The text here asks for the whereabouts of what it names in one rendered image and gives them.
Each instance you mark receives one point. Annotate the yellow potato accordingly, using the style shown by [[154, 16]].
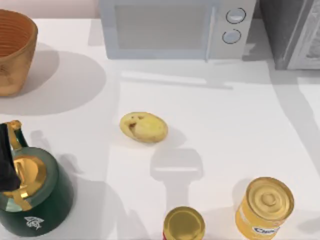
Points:
[[143, 127]]

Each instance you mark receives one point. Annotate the pale microwave oven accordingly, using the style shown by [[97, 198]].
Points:
[[160, 30]]

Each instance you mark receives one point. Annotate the red can with gold lid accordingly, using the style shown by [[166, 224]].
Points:
[[184, 223]]

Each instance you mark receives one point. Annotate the microwave oven knob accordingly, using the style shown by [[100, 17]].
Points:
[[231, 36], [235, 15]]

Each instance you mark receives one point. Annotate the yellow can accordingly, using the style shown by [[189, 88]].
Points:
[[265, 207]]

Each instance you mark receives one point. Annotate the green and gold kettle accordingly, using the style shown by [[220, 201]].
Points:
[[37, 195]]

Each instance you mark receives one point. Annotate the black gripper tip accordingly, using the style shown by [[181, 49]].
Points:
[[6, 162]]

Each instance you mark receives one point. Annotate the brown woven basket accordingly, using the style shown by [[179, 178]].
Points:
[[15, 50]]

